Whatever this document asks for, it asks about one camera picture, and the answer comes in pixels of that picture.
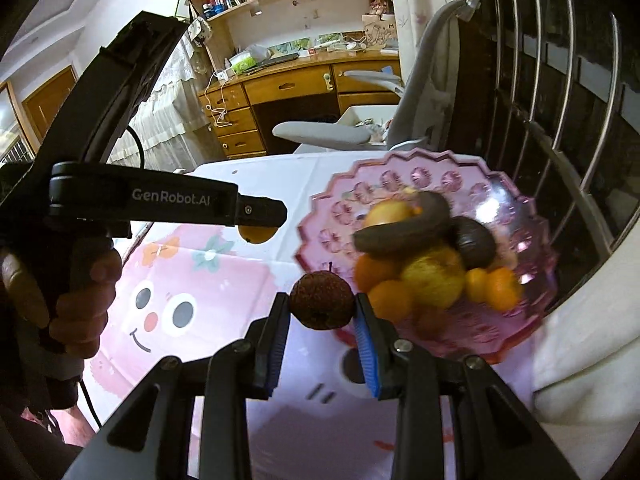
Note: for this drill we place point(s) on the wooden desk with drawers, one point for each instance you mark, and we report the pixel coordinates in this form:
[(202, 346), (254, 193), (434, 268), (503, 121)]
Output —
[(243, 111)]

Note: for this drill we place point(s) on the medium orange mandarin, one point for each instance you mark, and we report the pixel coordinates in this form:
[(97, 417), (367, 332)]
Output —
[(257, 234)]

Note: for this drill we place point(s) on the lace curtain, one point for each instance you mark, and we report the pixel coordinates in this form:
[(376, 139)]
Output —
[(172, 130)]

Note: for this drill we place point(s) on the dark avocado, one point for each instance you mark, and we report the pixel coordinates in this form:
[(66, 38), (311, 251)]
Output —
[(473, 241)]

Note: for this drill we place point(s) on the person's left hand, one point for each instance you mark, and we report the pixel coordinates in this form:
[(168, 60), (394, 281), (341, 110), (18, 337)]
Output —
[(80, 315)]

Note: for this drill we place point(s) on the mandarin on plate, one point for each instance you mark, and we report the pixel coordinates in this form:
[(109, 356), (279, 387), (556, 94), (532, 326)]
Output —
[(503, 290)]

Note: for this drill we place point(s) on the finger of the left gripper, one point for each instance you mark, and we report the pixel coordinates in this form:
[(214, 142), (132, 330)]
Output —
[(260, 211)]

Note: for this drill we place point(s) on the wooden bookshelf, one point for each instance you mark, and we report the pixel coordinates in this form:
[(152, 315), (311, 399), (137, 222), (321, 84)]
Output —
[(280, 0)]

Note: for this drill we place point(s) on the metal bed railing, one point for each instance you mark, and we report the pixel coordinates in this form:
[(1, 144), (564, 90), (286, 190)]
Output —
[(548, 93)]

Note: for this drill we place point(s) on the large orange mandarin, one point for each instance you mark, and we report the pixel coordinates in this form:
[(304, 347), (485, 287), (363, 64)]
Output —
[(370, 271)]

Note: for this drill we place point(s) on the purple scalloped glass plate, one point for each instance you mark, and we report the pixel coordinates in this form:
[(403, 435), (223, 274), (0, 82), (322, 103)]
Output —
[(425, 249)]

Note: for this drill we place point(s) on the white storage box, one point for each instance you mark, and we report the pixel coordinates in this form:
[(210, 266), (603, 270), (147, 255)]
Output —
[(375, 114)]

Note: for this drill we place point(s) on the small red-brown fruit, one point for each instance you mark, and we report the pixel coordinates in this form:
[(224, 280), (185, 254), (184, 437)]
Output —
[(322, 300)]

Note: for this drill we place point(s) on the tiny kumquat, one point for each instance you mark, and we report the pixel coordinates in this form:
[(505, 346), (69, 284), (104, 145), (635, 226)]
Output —
[(476, 285)]

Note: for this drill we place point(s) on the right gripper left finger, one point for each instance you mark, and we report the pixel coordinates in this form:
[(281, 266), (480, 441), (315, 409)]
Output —
[(271, 335)]

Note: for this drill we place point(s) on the white bedding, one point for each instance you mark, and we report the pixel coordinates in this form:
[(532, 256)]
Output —
[(586, 366)]

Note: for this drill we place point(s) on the overripe dark banana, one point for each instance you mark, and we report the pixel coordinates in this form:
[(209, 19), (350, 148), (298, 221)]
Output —
[(416, 233)]

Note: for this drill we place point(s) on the cartoon printed tablecloth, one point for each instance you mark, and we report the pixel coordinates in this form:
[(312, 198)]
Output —
[(187, 291)]

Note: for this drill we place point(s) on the small orange mandarin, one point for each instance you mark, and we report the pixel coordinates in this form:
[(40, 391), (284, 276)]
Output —
[(391, 300)]

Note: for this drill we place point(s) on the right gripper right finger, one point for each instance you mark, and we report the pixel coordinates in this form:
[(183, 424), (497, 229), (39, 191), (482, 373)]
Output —
[(375, 338)]

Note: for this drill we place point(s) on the yellow pear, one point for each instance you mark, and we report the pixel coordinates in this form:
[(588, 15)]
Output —
[(436, 277)]

